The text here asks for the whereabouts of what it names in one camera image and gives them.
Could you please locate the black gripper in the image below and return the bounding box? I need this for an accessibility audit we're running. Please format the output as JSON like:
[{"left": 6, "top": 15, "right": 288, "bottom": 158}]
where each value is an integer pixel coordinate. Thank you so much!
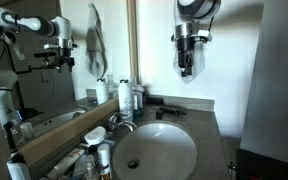
[{"left": 177, "top": 36, "right": 196, "bottom": 78}]

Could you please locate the chrome faucet handle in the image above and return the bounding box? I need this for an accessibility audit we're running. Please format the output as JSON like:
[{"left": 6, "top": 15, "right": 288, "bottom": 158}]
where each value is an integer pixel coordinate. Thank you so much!
[{"left": 108, "top": 113, "right": 122, "bottom": 131}]

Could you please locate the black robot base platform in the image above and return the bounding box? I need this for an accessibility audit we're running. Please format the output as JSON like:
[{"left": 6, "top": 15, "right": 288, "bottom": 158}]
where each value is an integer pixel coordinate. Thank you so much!
[{"left": 235, "top": 148, "right": 288, "bottom": 180}]

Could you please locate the black bottle lying flat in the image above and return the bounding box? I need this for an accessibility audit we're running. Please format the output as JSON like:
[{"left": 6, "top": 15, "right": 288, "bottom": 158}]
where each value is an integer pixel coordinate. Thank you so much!
[{"left": 159, "top": 105, "right": 188, "bottom": 117}]

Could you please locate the teal mouthwash bottle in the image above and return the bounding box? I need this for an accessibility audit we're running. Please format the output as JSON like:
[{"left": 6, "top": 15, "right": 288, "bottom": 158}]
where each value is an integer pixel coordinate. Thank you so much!
[{"left": 131, "top": 83, "right": 147, "bottom": 120}]

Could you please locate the white Berkeley EECS bottle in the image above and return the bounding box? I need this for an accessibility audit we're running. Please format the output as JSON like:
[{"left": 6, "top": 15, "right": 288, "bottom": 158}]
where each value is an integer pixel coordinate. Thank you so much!
[{"left": 118, "top": 79, "right": 134, "bottom": 122}]

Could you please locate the white oval sink basin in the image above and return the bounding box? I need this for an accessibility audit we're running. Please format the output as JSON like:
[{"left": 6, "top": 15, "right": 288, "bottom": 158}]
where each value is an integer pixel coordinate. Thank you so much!
[{"left": 112, "top": 121, "right": 199, "bottom": 180}]

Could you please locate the white flat panel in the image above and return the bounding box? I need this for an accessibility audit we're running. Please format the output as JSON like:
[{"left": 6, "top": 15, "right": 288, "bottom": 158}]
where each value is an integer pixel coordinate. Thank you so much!
[{"left": 239, "top": 0, "right": 288, "bottom": 168}]

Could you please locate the clear jar white lid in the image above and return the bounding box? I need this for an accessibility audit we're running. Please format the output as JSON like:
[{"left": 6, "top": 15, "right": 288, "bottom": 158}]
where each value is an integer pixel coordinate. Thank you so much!
[{"left": 83, "top": 125, "right": 108, "bottom": 147}]

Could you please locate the small white bottle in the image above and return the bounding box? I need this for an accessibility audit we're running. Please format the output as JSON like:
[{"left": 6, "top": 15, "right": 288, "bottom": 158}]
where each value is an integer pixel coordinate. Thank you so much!
[{"left": 97, "top": 143, "right": 113, "bottom": 179}]

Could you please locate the small clear bottle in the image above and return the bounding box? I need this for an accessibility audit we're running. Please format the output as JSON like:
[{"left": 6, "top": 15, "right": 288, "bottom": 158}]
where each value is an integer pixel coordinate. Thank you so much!
[{"left": 85, "top": 154, "right": 99, "bottom": 180}]

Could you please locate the white cosmetic tube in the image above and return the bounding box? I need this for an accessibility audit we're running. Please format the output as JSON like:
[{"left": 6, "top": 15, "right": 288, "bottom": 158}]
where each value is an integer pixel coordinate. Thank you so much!
[{"left": 45, "top": 148, "right": 86, "bottom": 180}]

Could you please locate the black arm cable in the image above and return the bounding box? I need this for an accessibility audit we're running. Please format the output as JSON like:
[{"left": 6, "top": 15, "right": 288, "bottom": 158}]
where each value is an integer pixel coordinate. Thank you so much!
[{"left": 207, "top": 15, "right": 216, "bottom": 34}]

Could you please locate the metal cabinet handle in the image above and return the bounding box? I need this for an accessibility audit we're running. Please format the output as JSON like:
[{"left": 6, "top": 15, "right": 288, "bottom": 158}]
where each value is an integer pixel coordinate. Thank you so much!
[{"left": 227, "top": 161, "right": 238, "bottom": 172}]

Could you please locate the wood framed wall mirror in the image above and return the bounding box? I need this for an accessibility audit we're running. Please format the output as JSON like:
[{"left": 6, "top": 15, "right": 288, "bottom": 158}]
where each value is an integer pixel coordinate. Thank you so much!
[{"left": 0, "top": 0, "right": 140, "bottom": 168}]

